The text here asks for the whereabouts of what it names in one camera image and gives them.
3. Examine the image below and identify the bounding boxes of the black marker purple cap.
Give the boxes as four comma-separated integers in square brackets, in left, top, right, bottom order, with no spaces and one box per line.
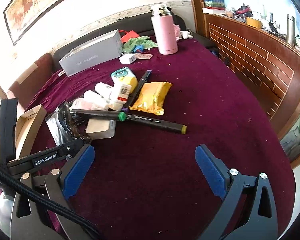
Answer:
[121,70,152,113]

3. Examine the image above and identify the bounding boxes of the grey shoe box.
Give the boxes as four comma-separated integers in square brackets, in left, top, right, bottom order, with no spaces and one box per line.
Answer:
[59,30,123,76]

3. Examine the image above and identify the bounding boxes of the pink thermos flask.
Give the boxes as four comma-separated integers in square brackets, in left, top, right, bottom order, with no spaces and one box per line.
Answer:
[151,4,178,55]

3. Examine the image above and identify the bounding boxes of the steel cup on sill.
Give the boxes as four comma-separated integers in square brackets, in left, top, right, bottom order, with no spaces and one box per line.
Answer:
[286,14,295,47]

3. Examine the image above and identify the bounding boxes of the cardboard tray box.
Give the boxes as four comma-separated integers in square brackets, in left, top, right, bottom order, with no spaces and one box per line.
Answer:
[8,105,46,161]

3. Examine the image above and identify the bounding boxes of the green cloth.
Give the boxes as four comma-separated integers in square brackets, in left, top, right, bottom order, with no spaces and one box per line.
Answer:
[122,36,158,53]

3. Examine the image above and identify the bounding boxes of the yellow padded envelope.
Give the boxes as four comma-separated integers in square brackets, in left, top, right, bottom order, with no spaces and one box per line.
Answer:
[129,81,173,115]

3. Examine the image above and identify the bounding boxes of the clear case orange item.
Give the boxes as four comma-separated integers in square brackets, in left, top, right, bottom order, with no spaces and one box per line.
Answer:
[69,98,93,111]

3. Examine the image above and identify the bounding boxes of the white charger on bed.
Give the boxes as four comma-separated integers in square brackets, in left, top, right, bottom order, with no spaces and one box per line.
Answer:
[119,53,136,64]

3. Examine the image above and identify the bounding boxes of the blue small object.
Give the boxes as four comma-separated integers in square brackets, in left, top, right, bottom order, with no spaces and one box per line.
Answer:
[133,44,144,53]

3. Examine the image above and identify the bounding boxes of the framed painting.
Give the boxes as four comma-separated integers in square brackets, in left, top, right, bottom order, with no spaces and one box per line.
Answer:
[4,0,64,45]

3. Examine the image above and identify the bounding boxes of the teal tissue pack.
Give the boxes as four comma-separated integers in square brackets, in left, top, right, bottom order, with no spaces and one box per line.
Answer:
[110,67,135,83]

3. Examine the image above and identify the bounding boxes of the pink label strip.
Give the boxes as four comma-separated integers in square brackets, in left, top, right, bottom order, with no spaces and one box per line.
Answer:
[135,53,153,60]

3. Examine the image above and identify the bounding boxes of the red bag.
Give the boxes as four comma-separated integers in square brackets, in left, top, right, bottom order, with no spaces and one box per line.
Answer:
[119,30,140,43]

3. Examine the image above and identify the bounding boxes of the pink cloth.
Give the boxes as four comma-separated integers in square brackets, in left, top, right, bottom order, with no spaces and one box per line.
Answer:
[173,24,182,41]

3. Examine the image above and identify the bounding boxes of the black leather headboard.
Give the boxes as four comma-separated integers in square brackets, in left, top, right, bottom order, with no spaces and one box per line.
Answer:
[52,10,187,72]

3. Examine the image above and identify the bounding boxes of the white power adapter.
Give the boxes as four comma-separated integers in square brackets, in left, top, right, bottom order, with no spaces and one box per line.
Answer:
[85,118,116,140]

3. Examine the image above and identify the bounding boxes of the white lotion bottle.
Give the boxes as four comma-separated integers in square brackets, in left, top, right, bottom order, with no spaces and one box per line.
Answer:
[83,90,109,111]

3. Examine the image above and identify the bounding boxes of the maroon headboard cushion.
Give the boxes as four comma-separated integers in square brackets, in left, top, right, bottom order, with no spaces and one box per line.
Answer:
[6,53,53,113]

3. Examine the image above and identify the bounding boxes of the black marker yellow cap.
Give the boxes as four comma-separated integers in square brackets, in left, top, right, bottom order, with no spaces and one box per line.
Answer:
[126,114,187,134]

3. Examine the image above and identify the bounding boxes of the black marker green cap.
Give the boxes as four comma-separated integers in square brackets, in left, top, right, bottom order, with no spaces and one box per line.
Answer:
[70,109,126,121]

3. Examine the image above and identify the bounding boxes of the books on sill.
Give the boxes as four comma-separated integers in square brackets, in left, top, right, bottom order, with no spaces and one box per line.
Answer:
[200,0,225,14]

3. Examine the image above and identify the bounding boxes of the white bottle red label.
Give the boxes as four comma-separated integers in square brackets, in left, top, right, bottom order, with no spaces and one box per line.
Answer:
[109,82,132,111]

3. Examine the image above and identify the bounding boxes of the white spray bottle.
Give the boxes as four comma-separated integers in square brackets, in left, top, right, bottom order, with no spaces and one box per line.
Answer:
[95,82,114,100]

